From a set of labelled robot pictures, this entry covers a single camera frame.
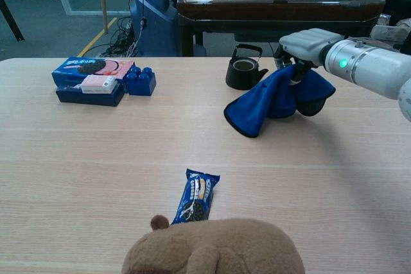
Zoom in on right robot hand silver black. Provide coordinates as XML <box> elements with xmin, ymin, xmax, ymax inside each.
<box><xmin>274</xmin><ymin>28</ymin><xmax>346</xmax><ymax>84</ymax></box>

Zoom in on blue cloth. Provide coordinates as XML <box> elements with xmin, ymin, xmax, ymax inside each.
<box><xmin>223</xmin><ymin>65</ymin><xmax>337</xmax><ymax>139</ymax></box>

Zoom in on dark wooden mahjong table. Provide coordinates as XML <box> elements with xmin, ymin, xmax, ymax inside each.
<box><xmin>176</xmin><ymin>0</ymin><xmax>386</xmax><ymax>58</ymax></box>

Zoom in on black cast iron teapot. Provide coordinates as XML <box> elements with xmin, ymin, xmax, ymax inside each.
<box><xmin>225</xmin><ymin>44</ymin><xmax>269</xmax><ymax>90</ymax></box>

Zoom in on white plastic bag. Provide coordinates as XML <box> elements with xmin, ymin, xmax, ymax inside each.
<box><xmin>371</xmin><ymin>13</ymin><xmax>404</xmax><ymax>43</ymax></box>

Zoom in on black bag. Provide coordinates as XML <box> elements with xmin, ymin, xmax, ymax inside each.
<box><xmin>383</xmin><ymin>0</ymin><xmax>411</xmax><ymax>26</ymax></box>

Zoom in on blue toy building block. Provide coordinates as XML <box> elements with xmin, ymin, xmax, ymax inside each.
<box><xmin>123</xmin><ymin>65</ymin><xmax>157</xmax><ymax>96</ymax></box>

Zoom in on blue Oreo cookie packet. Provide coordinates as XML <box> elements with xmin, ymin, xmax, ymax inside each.
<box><xmin>170</xmin><ymin>167</ymin><xmax>221</xmax><ymax>225</ymax></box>

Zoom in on wooden pole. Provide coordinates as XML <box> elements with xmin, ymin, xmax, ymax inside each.
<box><xmin>98</xmin><ymin>0</ymin><xmax>109</xmax><ymax>34</ymax></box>

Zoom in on small blue pink Oreo box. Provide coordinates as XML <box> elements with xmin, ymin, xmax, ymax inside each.
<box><xmin>55</xmin><ymin>74</ymin><xmax>125</xmax><ymax>107</ymax></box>

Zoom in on large blue pink Oreo box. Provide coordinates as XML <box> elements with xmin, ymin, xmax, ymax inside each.
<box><xmin>51</xmin><ymin>56</ymin><xmax>135</xmax><ymax>87</ymax></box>

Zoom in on brown capybara plush toy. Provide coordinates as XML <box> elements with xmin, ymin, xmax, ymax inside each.
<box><xmin>121</xmin><ymin>214</ymin><xmax>306</xmax><ymax>274</ymax></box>

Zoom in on black table leg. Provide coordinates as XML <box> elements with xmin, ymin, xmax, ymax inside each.
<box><xmin>0</xmin><ymin>0</ymin><xmax>25</xmax><ymax>42</ymax></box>

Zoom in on tangle of black cables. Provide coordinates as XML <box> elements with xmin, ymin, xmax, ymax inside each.
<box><xmin>99</xmin><ymin>17</ymin><xmax>141</xmax><ymax>58</ymax></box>

